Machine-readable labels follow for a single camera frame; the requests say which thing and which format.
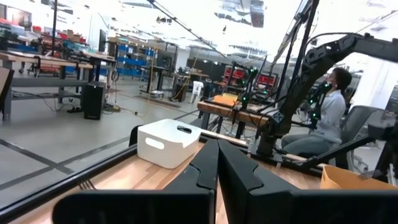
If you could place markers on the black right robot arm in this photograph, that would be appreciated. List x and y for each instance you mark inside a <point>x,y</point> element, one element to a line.
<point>314,65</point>

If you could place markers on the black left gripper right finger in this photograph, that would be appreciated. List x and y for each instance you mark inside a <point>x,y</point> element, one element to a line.
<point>264,202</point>

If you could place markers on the wooden background table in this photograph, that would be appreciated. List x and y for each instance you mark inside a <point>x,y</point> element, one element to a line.
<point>224,111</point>

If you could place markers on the grey office chair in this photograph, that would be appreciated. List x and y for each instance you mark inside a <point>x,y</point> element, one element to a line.
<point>357,124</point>

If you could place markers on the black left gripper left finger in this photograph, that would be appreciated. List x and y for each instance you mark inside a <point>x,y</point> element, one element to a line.
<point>192,199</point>

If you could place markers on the black computer tower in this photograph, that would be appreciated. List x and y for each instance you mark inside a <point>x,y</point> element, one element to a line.
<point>93,99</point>

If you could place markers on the red storage bin rack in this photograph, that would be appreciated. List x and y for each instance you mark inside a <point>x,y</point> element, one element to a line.
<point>265,80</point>
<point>236,74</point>

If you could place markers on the white plastic bin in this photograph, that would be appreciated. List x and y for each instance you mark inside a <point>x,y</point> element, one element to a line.
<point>168,152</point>

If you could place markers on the orange container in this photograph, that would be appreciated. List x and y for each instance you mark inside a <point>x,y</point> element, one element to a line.
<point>225,99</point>

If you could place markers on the orange plastic bin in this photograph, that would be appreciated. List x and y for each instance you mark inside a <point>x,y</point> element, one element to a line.
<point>342,180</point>

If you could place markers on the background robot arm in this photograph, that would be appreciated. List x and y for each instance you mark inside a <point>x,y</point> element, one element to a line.
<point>247,90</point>
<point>317,102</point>

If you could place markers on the person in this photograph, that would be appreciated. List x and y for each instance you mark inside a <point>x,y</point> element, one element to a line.
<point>329,115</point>

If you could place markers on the white plastic chair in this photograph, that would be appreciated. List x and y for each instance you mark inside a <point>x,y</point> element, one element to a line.
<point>197,88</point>

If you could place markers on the wooden workbench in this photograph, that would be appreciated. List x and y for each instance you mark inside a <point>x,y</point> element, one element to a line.
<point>46,60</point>

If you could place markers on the blue storage shelving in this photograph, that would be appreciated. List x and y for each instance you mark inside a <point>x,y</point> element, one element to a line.
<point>130,60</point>

